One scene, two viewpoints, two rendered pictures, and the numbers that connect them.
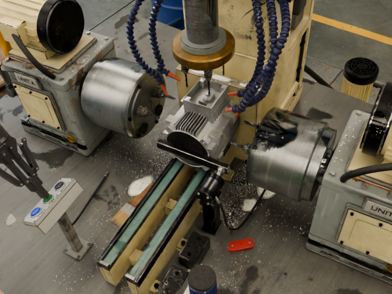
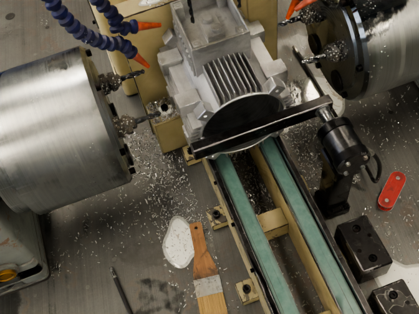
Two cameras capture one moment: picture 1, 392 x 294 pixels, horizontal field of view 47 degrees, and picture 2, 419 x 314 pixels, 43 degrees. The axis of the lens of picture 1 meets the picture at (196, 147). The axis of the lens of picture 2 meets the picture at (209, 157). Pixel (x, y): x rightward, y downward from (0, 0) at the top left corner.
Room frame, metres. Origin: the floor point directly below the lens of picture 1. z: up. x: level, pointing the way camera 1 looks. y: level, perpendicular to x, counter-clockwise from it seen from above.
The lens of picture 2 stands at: (0.61, 0.43, 1.78)
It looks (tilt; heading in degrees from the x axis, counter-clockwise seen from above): 58 degrees down; 317
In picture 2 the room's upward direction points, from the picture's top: 11 degrees counter-clockwise
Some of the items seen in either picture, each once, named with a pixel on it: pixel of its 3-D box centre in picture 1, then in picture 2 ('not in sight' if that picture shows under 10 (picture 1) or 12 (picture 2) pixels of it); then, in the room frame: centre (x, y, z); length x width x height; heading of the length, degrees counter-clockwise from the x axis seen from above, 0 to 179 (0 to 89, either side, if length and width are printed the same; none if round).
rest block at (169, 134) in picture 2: not in sight; (169, 123); (1.15, 0.03, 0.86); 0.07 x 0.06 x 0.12; 57
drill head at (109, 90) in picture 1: (114, 93); (29, 141); (1.22, 0.27, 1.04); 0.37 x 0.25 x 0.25; 57
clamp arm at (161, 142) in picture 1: (192, 156); (262, 128); (0.91, 0.01, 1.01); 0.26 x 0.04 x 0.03; 58
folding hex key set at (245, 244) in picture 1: (241, 245); (391, 190); (0.70, -0.11, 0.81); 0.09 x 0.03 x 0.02; 96
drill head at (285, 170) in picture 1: (298, 157); (391, 16); (0.85, -0.31, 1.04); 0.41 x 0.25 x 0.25; 57
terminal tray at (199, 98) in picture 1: (206, 100); (211, 32); (1.06, -0.05, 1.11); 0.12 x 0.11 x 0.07; 147
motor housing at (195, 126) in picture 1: (202, 129); (223, 83); (1.03, -0.02, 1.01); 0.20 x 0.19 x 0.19; 147
